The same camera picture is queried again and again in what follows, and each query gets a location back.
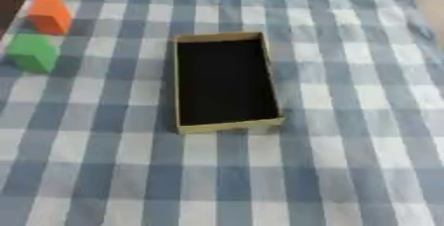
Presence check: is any tan cardboard box black inside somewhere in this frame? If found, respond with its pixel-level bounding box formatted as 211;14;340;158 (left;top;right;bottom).
171;31;286;135

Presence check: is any orange block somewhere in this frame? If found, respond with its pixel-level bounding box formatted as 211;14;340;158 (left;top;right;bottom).
26;0;73;36

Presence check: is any green block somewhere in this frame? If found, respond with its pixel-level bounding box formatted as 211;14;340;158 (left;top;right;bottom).
3;33;61;73

